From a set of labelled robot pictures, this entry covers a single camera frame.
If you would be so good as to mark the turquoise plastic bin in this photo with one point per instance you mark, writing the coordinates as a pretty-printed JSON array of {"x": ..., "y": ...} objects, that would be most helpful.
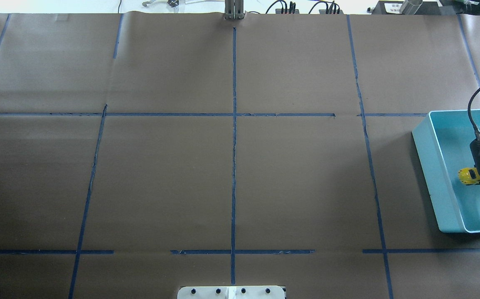
[{"x": 442, "y": 140}]

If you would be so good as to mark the yellow beetle toy car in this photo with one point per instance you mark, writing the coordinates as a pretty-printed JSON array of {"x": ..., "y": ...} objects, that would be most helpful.
[{"x": 469, "y": 176}]

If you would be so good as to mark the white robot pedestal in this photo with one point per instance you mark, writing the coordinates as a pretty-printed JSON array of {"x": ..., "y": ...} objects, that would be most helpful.
[{"x": 232, "y": 292}]

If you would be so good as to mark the aluminium frame post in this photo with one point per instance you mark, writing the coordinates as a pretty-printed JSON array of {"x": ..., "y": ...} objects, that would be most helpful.
[{"x": 234, "y": 10}]

